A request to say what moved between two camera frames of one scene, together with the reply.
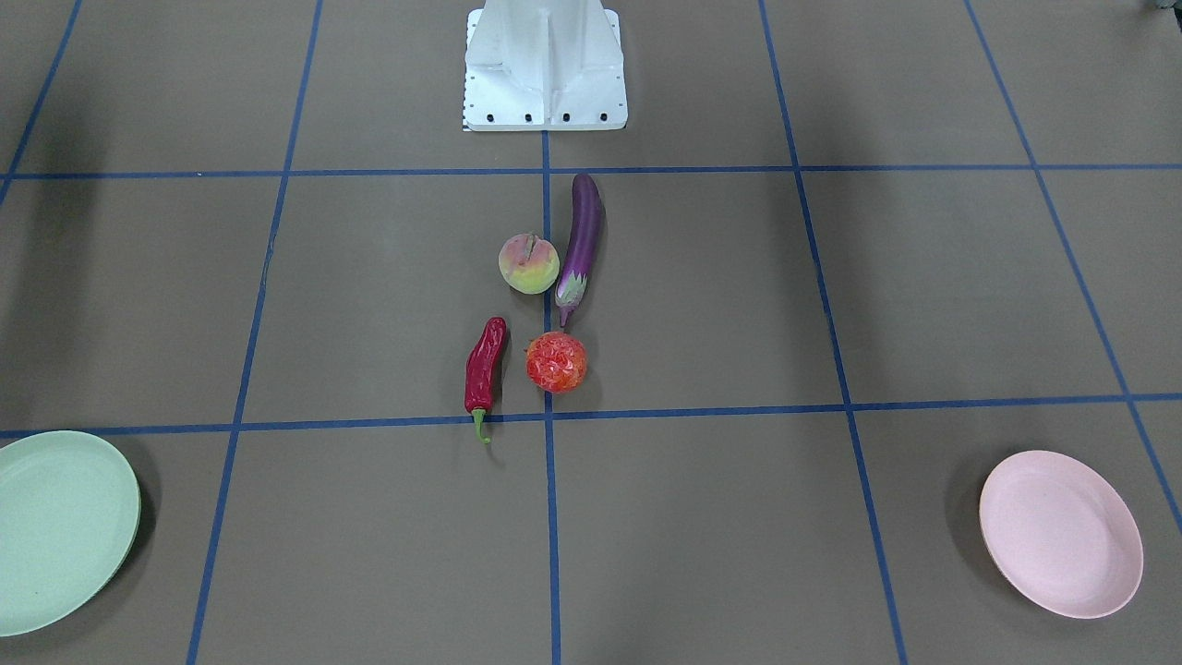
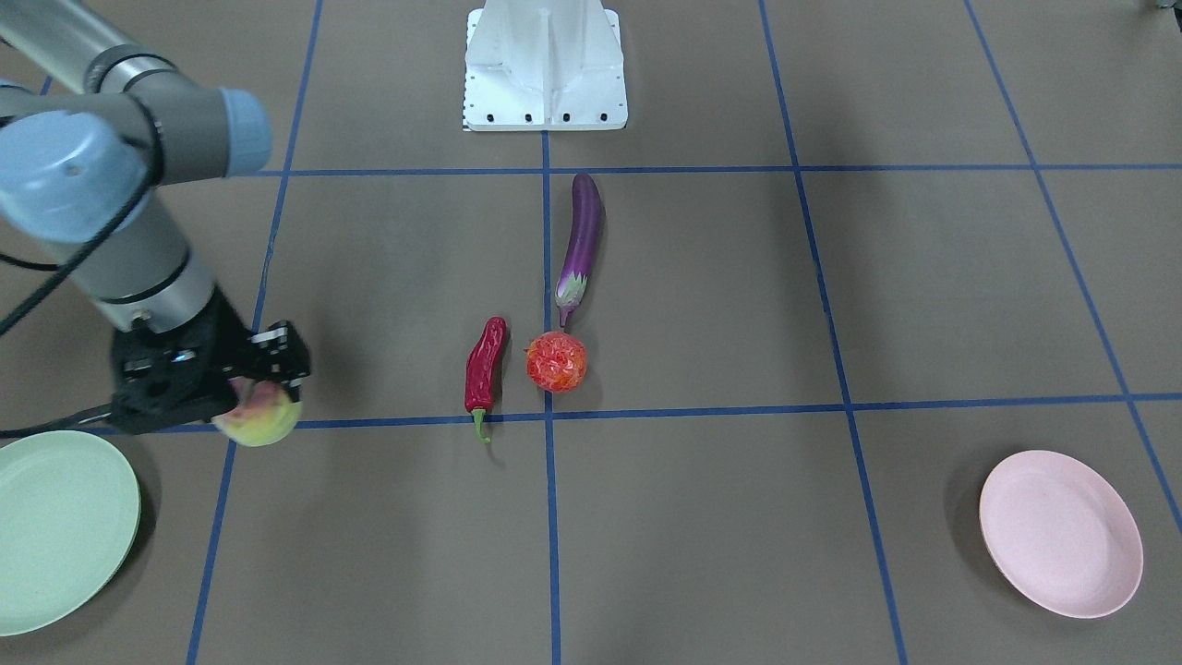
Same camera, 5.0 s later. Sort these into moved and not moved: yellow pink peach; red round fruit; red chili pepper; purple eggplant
Moved: yellow pink peach
Not moved: red chili pepper; red round fruit; purple eggplant
